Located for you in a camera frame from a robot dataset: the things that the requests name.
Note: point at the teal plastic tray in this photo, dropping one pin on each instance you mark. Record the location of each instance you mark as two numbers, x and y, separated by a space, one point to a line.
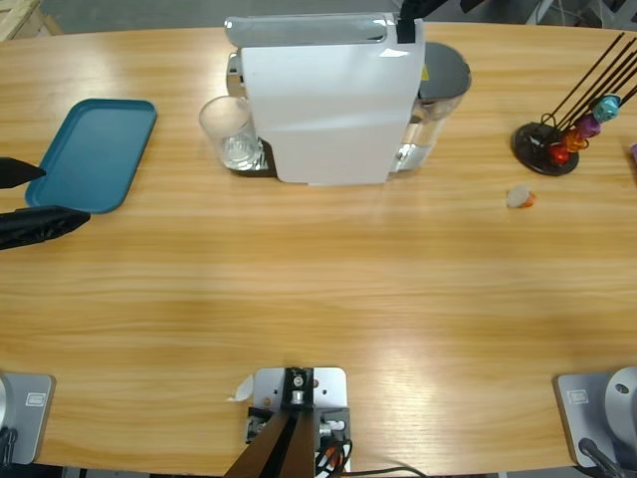
94 154

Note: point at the clear glass cup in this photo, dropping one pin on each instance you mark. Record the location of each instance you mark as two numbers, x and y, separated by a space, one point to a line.
224 124

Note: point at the white capsule coffee machine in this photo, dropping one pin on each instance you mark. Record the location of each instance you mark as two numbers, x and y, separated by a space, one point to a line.
323 109

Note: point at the purple tissue pack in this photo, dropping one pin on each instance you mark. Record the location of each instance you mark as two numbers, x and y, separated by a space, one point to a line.
634 152

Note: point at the grey metal stool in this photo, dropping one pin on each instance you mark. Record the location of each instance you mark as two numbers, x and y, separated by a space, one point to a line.
540 11

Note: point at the white mount block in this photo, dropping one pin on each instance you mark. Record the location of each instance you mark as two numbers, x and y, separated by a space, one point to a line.
328 388

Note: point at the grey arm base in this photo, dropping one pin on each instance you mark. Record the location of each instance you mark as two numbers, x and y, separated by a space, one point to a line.
30 418
582 423

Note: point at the dark camera post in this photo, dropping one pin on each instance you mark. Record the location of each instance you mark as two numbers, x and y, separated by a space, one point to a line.
278 448

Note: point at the gold orange coffee capsule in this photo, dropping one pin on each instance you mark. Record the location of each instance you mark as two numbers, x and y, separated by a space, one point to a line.
574 142

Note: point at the black capsule holder with rods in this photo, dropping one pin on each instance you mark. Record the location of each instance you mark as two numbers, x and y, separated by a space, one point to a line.
535 144

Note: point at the red coffee capsule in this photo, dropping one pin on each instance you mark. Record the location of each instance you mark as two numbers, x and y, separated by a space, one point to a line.
560 154

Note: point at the metal drip tray grille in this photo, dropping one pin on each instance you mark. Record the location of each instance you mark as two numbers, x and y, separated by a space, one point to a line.
269 162

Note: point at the white paper tag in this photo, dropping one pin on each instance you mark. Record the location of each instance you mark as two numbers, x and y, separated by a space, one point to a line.
244 388

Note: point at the purple coffee capsule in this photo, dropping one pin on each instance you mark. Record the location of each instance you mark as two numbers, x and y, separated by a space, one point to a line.
591 125

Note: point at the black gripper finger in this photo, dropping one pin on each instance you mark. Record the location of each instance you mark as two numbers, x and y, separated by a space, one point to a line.
40 225
420 9
15 172
473 4

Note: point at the teal coffee capsule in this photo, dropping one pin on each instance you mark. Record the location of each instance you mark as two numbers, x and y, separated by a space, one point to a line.
608 108

